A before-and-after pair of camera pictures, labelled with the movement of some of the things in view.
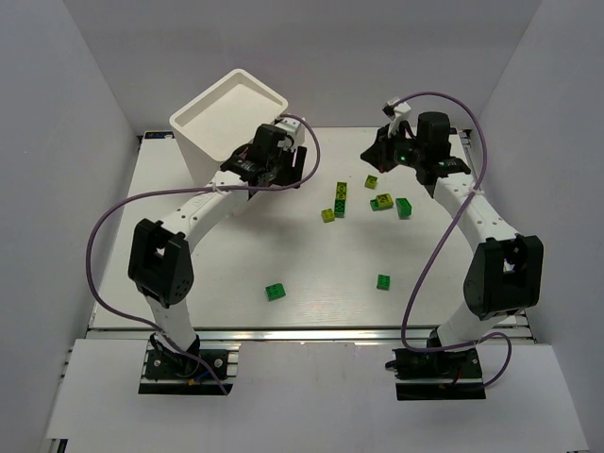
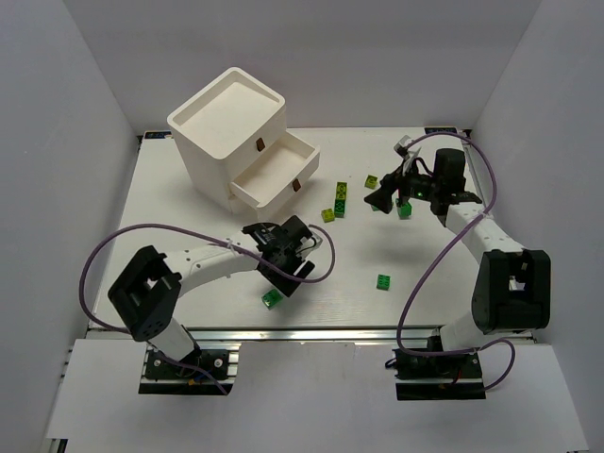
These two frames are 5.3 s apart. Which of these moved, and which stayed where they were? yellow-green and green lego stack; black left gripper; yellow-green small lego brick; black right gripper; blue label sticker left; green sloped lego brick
Moved: black right gripper; black left gripper
Stayed: blue label sticker left; green sloped lego brick; yellow-green and green lego stack; yellow-green small lego brick
